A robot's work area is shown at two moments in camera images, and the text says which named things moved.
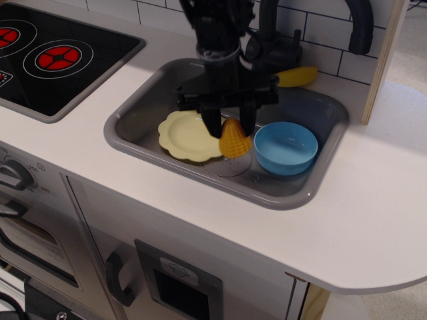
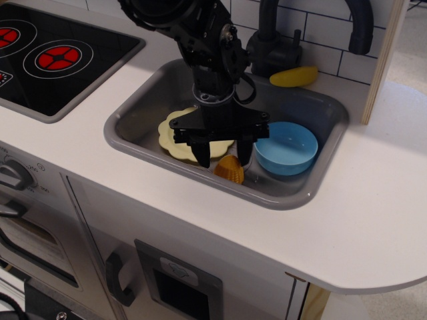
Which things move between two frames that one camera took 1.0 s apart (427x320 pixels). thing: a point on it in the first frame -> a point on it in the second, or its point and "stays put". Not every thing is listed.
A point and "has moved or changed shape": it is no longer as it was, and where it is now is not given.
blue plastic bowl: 285,148 stays put
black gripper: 227,84 -> 219,119
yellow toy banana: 298,77 stays put
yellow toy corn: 233,142 has moved or changed shape
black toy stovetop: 53,67 stays put
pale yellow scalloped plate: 185,134 stays put
